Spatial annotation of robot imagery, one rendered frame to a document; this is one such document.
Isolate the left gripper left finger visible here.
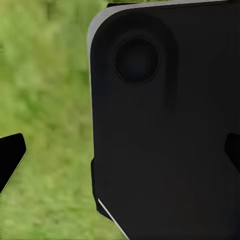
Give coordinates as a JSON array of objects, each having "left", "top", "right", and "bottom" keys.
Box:
[{"left": 0, "top": 133, "right": 26, "bottom": 193}]

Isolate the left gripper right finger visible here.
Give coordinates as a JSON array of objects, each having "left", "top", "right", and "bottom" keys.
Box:
[{"left": 224, "top": 133, "right": 240, "bottom": 173}]

